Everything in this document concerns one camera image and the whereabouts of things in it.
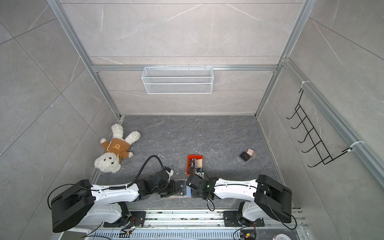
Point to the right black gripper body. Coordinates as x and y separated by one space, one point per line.
198 194

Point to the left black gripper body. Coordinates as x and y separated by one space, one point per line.
169 189

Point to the tan leather card holder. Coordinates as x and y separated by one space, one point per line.
180 195

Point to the red plastic tray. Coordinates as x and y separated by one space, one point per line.
197 171

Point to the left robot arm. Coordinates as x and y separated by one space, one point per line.
84 204

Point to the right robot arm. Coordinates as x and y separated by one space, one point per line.
261 197

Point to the white teddy bear brown shirt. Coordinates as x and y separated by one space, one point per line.
115 150

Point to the small black pink box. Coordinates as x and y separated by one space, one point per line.
249 154

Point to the white round object bottom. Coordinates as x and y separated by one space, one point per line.
281 237

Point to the aluminium rail frame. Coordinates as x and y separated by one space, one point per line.
198 224

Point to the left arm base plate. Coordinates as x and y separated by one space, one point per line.
133 219

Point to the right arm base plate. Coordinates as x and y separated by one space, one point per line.
238 219

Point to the white wire mesh basket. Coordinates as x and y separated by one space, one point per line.
178 80

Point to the black wire hook rack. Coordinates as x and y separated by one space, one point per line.
312 136

